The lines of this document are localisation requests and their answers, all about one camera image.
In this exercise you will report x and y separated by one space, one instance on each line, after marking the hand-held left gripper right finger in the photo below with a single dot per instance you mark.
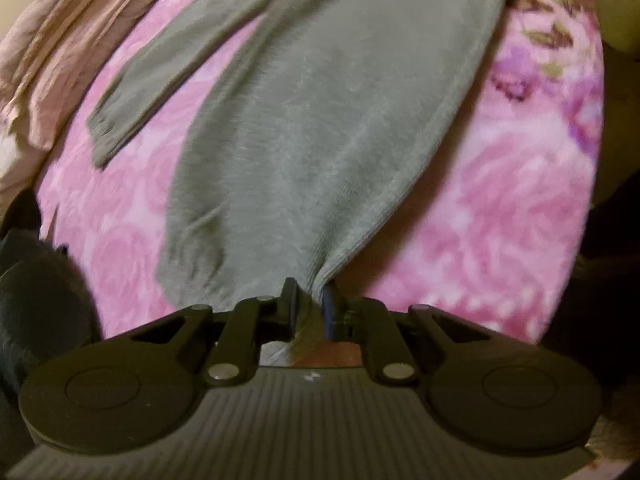
328 312

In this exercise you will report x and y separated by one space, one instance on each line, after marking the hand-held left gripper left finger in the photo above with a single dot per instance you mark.
292 310

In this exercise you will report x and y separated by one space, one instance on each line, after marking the pink rose blanket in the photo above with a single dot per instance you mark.
500 210

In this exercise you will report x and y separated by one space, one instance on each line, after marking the black garment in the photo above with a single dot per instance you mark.
40 300

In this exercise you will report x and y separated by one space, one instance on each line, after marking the grey sweater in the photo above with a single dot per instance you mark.
325 135

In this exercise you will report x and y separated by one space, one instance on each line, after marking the striped pink duvet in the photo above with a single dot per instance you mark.
65 35

